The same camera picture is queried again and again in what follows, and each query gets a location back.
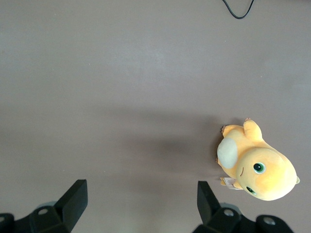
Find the black looped table cable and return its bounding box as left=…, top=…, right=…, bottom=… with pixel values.
left=221, top=0, right=255, bottom=19

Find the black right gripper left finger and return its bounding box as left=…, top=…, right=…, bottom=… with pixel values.
left=0, top=179, right=88, bottom=233

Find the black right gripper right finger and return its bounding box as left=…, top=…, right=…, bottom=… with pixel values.
left=192, top=180, right=295, bottom=233

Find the orange plush toy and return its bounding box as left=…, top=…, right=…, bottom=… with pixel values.
left=215, top=117, right=301, bottom=201

